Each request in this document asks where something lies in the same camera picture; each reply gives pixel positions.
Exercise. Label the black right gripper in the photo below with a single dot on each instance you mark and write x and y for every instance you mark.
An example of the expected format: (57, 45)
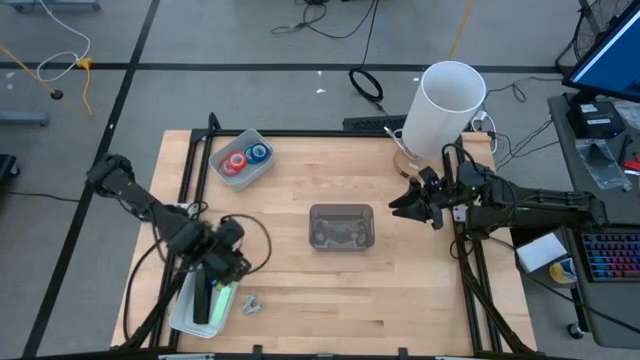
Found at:
(437, 197)

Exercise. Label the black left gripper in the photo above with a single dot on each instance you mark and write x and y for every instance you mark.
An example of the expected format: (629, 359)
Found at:
(225, 255)

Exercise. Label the mint green stapler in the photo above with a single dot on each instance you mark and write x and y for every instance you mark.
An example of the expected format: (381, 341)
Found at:
(222, 307)

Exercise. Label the black stapler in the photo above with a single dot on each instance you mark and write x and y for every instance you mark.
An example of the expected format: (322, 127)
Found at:
(202, 305)

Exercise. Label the red tape roll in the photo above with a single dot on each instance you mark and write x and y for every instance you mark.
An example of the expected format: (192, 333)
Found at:
(230, 160)

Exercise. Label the dark blue tape roll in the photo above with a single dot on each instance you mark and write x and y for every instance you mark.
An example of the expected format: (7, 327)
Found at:
(267, 151)

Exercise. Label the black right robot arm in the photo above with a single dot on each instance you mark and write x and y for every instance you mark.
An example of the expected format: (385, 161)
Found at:
(540, 210)

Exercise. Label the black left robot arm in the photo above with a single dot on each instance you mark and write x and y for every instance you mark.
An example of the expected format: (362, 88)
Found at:
(150, 205)

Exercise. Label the smoky transparent plastic bin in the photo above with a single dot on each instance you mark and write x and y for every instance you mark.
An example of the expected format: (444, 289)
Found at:
(341, 227)

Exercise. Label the white plastic bin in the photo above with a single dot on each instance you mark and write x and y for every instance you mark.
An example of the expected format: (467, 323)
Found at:
(180, 315)

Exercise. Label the light grey plastic bin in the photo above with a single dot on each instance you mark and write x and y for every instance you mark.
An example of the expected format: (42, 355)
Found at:
(265, 172)

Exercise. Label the black power strip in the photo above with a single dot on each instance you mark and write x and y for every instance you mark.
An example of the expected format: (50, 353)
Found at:
(372, 123)

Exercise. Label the white shade wooden base lamp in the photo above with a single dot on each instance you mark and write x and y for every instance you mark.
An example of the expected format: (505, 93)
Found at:
(442, 115)

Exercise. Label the white cardboard box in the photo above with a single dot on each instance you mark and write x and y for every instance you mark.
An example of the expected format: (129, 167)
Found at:
(540, 252)

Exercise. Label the dark grey desk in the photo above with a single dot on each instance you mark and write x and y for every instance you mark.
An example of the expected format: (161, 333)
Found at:
(575, 165)

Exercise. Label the clear plastic bag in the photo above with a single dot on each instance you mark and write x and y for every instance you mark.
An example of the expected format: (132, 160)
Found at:
(600, 160)

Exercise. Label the black mini computer box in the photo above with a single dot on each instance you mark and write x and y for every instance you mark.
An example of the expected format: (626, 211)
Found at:
(595, 122)

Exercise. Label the backlit rainbow keyboard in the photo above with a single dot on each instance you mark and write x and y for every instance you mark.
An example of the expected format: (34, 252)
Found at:
(612, 257)

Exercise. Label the black floor puck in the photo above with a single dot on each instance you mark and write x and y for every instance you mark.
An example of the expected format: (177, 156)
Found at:
(56, 94)

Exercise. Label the black floor object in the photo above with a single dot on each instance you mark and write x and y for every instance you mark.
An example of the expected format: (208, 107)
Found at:
(7, 166)

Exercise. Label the grey floor stand foot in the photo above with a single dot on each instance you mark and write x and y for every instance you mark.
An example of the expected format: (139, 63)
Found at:
(22, 119)
(50, 5)

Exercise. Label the computer monitor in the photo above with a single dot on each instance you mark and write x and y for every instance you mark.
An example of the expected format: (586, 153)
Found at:
(615, 65)

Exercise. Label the white metal bracket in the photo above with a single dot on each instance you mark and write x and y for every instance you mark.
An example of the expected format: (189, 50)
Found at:
(460, 214)

